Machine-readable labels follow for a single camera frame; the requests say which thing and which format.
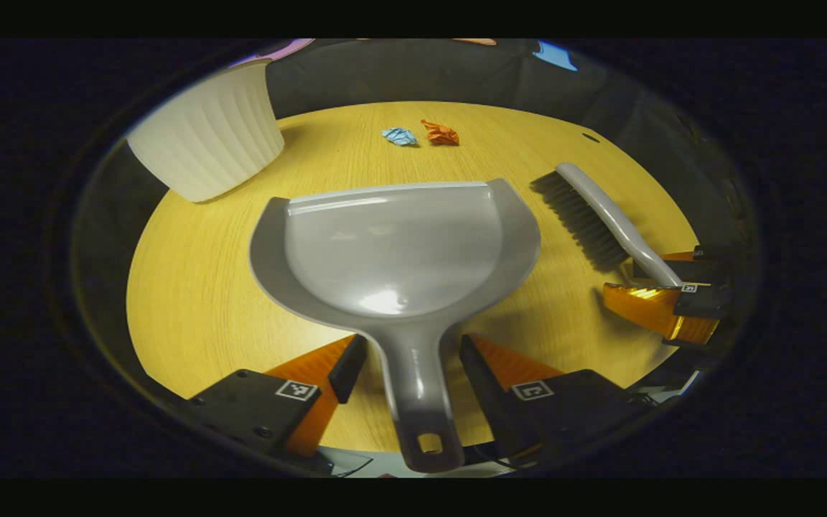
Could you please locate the grey plastic dustpan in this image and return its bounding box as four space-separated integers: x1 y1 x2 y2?
248 177 542 475

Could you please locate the wooden desktop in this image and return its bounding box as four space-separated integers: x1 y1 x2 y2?
126 101 701 455

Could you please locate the orange paper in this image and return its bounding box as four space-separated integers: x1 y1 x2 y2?
421 119 460 146

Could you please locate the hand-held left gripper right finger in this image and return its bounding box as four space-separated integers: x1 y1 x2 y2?
458 332 657 466

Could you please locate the white ribbed garbage bin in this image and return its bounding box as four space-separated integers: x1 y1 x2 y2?
126 59 286 204

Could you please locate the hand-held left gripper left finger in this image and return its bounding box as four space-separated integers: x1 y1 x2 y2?
182 333 370 467

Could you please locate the small grey broom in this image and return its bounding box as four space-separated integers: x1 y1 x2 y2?
530 162 683 288

